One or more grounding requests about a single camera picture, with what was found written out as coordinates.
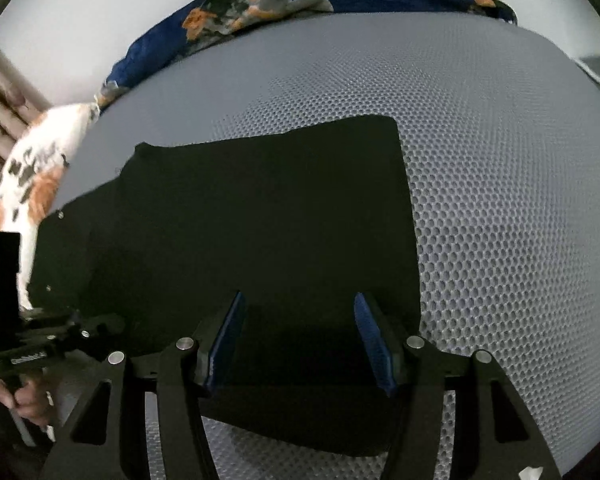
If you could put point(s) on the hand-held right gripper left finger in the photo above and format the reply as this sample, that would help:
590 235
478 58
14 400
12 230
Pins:
226 332

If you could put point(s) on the beige pleated curtain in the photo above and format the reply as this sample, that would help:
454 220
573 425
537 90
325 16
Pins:
0 110

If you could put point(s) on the white paper scrap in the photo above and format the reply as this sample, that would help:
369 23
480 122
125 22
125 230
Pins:
530 474

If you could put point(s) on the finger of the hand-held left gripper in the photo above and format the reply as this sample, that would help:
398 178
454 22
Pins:
102 329

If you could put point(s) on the white floral pillow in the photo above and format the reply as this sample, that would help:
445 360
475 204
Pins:
30 185

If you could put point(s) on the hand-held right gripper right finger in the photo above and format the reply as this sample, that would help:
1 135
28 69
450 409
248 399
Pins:
372 340

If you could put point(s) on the person's left hand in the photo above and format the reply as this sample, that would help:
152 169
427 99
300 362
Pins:
30 402

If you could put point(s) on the black pants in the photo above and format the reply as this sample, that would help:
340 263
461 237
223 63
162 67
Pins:
255 220

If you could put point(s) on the grey mesh bed mattress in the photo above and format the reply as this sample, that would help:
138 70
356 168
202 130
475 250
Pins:
505 210

